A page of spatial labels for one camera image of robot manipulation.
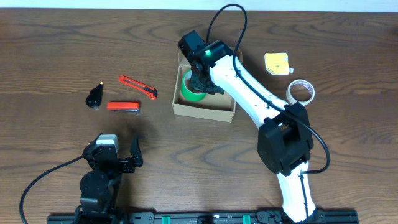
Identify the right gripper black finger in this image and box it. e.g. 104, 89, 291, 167
205, 85, 224, 95
189, 82, 207, 93

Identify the green tape roll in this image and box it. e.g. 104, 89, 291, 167
181, 70, 206, 102

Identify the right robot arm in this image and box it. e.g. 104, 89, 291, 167
178, 30, 315, 222

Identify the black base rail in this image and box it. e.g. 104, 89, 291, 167
47, 210, 359, 224

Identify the black correction tape dispenser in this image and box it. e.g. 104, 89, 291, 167
85, 82, 104, 109

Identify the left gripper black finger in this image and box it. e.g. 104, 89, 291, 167
90, 133, 104, 145
130, 134, 144, 167

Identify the white tape roll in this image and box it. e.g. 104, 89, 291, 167
285, 78, 316, 107

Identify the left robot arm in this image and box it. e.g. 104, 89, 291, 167
73, 133, 144, 224

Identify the brown cardboard box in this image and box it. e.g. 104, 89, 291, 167
172, 52, 236, 123

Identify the red utility knife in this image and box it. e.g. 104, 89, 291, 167
119, 75, 158, 100

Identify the yellow sticky note pad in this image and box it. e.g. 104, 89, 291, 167
264, 52, 294, 75

